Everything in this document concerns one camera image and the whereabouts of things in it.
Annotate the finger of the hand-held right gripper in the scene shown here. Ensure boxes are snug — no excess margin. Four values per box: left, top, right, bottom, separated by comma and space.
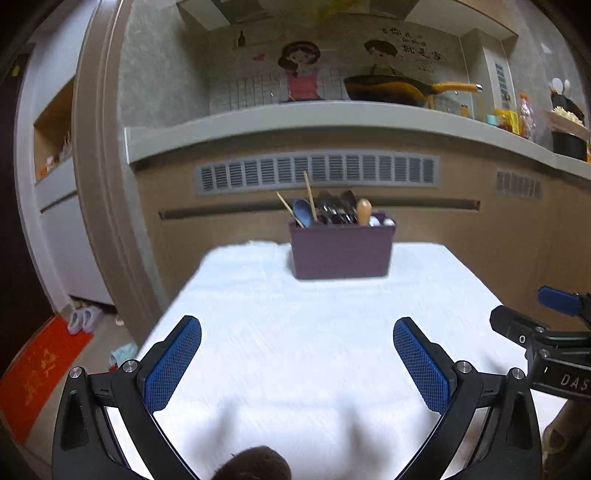
489, 305, 555, 357
538, 286, 587, 317

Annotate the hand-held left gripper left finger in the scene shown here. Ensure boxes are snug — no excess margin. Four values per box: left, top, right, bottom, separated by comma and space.
52, 315, 203, 480

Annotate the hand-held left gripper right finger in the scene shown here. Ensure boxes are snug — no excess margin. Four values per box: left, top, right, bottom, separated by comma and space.
392, 317, 543, 480

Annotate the purple utensil box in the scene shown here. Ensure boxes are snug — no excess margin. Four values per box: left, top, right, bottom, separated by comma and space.
288, 211, 397, 280

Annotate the blue plastic spoon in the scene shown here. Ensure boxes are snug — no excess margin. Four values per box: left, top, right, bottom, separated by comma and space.
293, 199, 317, 228

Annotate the person's right hand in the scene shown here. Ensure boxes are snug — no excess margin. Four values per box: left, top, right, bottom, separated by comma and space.
542, 406, 572, 468

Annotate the teal slipper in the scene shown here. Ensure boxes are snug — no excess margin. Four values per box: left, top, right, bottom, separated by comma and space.
109, 342, 139, 371

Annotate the pair of lavender slippers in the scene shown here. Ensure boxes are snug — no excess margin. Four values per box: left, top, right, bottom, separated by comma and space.
67, 305, 105, 334

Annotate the small grey vent grille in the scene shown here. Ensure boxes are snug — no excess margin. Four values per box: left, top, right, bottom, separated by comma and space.
495, 170, 544, 200

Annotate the white table cloth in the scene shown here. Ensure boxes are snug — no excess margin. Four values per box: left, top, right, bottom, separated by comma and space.
106, 242, 570, 480

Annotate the dark brown fuzzy object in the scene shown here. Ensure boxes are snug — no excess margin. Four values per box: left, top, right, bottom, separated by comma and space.
210, 445, 293, 480

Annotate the red floor mat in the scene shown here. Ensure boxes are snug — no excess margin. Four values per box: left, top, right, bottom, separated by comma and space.
0, 316, 95, 446

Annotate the wooden kitchen cabinet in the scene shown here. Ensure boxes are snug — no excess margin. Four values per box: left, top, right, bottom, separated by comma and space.
131, 138, 591, 326

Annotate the black pot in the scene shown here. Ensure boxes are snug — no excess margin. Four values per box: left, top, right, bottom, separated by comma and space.
551, 131, 590, 162

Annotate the bunch of metal cutlery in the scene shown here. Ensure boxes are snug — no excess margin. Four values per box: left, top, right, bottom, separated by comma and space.
316, 189, 359, 226

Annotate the red-capped clear bottle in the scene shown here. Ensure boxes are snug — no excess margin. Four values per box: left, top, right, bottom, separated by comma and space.
517, 92, 537, 140

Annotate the white shelf cabinet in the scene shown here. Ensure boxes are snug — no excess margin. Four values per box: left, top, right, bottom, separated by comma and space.
15, 41, 116, 315

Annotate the yellow packet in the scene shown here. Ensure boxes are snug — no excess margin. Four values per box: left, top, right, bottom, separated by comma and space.
494, 108, 520, 134

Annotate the wooden chopstick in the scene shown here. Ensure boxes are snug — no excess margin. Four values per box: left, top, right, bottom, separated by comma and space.
276, 191, 306, 228
302, 172, 319, 223

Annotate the black holder with white spoons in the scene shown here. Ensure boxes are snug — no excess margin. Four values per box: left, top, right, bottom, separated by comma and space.
549, 78, 585, 112

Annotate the large grey vent grille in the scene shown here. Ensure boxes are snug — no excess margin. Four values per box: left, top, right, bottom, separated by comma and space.
195, 155, 441, 197

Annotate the white panel door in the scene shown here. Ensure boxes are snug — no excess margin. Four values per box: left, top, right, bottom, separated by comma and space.
481, 44, 516, 117

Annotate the grey kitchen countertop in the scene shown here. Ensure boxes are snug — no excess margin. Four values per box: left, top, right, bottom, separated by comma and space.
124, 102, 591, 182

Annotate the grey door frame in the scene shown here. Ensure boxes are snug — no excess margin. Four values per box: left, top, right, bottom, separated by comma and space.
71, 0, 168, 343

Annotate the black wok with orange handle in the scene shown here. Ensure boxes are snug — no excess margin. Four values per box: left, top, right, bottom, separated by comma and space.
344, 75, 484, 108

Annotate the cartoon wall poster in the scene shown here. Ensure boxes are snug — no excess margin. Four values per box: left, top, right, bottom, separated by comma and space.
208, 27, 462, 114

